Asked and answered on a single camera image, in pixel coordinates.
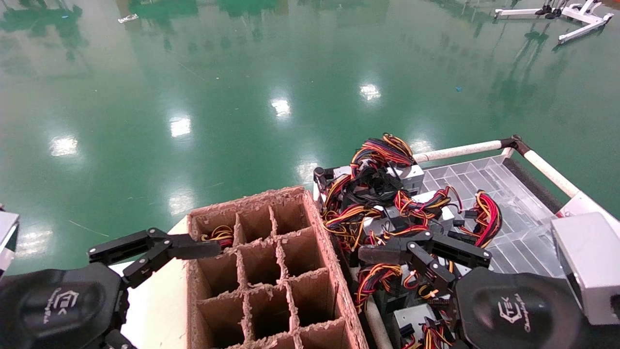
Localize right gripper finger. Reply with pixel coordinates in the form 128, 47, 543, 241
358, 231, 492, 297

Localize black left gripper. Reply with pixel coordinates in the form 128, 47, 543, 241
0, 263, 137, 349

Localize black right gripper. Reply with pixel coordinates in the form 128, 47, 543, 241
454, 268, 597, 349

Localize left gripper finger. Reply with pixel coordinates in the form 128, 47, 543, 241
87, 229, 222, 288

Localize brown cardboard divider box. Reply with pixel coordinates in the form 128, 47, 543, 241
186, 186, 370, 349

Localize clear plastic compartment tray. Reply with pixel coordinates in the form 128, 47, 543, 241
419, 155, 570, 278

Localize white padded cart rail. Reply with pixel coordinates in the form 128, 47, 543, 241
363, 291, 394, 349
522, 149, 590, 200
413, 140, 504, 164

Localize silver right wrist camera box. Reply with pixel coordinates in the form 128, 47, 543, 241
551, 212, 620, 326

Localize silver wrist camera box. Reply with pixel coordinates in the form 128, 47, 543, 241
551, 212, 620, 326
0, 211, 20, 277

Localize black rail corner connector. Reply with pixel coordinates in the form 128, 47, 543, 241
500, 134, 532, 157
313, 166, 336, 193

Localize power supply with purple-orange cables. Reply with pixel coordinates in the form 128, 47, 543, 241
334, 133, 426, 204

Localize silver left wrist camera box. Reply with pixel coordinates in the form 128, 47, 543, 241
0, 211, 20, 277

